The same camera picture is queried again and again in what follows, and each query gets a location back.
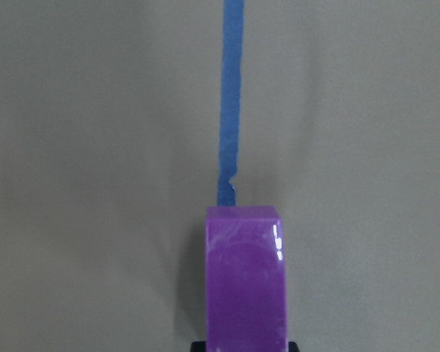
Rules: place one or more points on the brown paper table cover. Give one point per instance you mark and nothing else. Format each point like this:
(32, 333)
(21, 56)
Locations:
(109, 128)

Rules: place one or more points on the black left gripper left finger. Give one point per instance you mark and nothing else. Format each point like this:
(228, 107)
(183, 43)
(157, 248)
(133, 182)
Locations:
(198, 347)

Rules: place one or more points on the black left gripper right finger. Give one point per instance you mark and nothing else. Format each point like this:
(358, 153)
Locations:
(293, 347)

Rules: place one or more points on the purple trapezoid block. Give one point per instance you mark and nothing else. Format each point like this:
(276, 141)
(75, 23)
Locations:
(246, 302)

